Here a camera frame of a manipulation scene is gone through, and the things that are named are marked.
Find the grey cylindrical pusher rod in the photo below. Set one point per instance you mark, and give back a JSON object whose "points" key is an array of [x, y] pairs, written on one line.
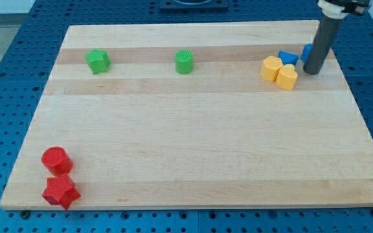
{"points": [[322, 42]]}

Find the green star block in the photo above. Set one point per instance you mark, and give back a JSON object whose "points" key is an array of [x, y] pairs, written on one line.
{"points": [[98, 61]]}

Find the blue cube block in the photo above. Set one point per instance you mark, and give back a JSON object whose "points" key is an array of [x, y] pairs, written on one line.
{"points": [[306, 52]]}

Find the blue triangle block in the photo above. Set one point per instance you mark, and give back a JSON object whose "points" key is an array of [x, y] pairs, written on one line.
{"points": [[288, 58]]}

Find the green cylinder block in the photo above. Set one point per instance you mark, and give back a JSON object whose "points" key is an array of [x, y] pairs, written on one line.
{"points": [[184, 61]]}

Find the yellow hexagon block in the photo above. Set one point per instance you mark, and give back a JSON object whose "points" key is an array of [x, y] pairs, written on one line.
{"points": [[270, 68]]}

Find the red cylinder block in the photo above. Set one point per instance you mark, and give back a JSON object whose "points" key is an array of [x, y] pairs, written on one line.
{"points": [[57, 161]]}

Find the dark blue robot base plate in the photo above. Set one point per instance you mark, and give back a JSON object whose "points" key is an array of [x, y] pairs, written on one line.
{"points": [[168, 5]]}

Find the red star block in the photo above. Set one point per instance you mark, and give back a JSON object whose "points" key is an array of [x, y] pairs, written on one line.
{"points": [[61, 191]]}

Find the yellow heart block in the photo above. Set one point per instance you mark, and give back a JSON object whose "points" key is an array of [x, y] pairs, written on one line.
{"points": [[287, 77]]}

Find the wooden board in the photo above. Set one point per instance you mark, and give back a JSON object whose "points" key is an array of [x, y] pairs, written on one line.
{"points": [[142, 136]]}

